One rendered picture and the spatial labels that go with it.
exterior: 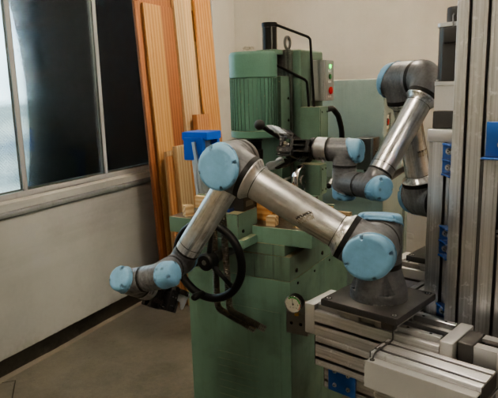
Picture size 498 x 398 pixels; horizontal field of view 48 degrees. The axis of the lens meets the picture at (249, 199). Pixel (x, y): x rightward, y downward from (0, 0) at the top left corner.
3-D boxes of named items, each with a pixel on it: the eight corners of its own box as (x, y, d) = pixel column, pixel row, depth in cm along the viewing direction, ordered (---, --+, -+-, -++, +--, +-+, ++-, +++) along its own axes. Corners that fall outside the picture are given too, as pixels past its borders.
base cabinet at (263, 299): (193, 431, 228) (185, 265, 214) (261, 369, 277) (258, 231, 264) (292, 465, 206) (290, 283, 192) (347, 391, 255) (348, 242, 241)
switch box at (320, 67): (311, 101, 223) (310, 60, 220) (320, 100, 232) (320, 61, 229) (325, 100, 220) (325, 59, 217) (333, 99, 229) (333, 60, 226)
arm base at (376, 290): (417, 294, 150) (419, 258, 148) (390, 310, 139) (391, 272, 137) (367, 282, 160) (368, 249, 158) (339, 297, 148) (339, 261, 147)
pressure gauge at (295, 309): (284, 317, 189) (284, 294, 187) (289, 313, 192) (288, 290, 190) (301, 320, 186) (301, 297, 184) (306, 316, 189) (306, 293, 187)
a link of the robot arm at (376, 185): (466, 73, 168) (390, 211, 161) (438, 74, 178) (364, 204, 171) (446, 49, 162) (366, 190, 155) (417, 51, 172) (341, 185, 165)
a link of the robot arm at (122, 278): (130, 288, 153) (105, 293, 156) (153, 296, 162) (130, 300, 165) (131, 260, 156) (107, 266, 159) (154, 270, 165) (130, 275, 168)
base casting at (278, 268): (186, 265, 215) (185, 242, 213) (258, 231, 263) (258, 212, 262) (291, 283, 193) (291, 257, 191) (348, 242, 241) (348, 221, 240)
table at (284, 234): (152, 237, 208) (152, 221, 207) (200, 219, 234) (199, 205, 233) (301, 257, 178) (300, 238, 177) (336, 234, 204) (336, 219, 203)
